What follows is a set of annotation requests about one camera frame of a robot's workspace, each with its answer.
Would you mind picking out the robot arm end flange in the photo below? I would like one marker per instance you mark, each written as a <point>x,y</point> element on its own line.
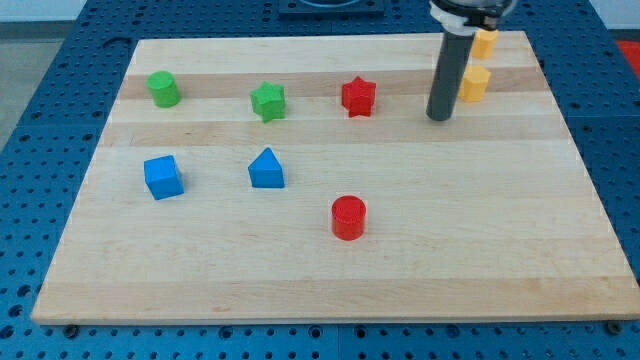
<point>465,17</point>

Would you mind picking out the wooden board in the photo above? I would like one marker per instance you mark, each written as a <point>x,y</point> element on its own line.
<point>490,216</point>

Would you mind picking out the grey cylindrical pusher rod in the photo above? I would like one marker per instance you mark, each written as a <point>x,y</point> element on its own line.
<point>452,60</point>

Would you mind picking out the green star block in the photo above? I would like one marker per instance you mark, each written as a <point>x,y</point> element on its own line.
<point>269,101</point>

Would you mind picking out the red cylinder block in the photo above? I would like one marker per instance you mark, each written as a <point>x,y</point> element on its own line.
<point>348,215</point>

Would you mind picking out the yellow hexagon block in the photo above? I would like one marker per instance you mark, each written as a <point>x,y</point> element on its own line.
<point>474,83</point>

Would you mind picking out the red star block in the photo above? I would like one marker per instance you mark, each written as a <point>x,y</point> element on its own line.
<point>358,97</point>

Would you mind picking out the yellow heart block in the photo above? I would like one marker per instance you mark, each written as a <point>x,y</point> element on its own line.
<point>484,44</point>

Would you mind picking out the blue cube block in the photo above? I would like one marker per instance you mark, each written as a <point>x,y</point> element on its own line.
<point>162,177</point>

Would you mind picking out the blue triangle block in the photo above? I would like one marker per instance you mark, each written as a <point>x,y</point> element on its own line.
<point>266,171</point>

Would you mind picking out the green cylinder block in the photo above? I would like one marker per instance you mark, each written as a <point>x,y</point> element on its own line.
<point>163,89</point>

